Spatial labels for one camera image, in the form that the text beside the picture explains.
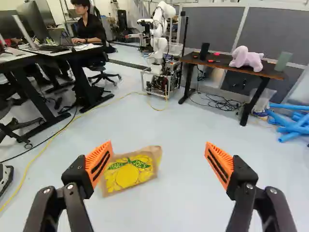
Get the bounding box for blue foam tubes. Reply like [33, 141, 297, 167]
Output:
[266, 101, 309, 144]

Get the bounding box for brown paper bag lemon print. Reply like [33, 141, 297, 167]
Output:
[97, 145, 163, 198]

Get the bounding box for pale green cylinder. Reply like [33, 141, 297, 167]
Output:
[274, 51, 294, 72]

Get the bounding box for white robot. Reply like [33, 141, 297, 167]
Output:
[137, 1, 189, 100]

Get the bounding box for black speaker box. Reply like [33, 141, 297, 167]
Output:
[199, 42, 211, 61]

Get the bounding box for black office chair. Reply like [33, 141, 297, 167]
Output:
[87, 6, 122, 87]

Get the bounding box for yellow floor cable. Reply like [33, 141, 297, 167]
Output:
[0, 91, 169, 213]

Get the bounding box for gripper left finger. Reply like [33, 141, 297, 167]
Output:
[23, 140, 114, 232]

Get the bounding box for pink plush toy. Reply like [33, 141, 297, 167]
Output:
[228, 45, 265, 73]

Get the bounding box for person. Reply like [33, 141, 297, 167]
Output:
[49, 0, 108, 80]

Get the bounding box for computer monitor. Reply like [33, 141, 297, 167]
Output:
[12, 0, 56, 51]

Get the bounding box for dark wooden table black legs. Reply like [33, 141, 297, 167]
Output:
[178, 51, 288, 127]

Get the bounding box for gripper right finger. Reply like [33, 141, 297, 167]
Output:
[204, 141, 298, 232]

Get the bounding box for white desk black legs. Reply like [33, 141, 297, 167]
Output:
[0, 43, 115, 145]

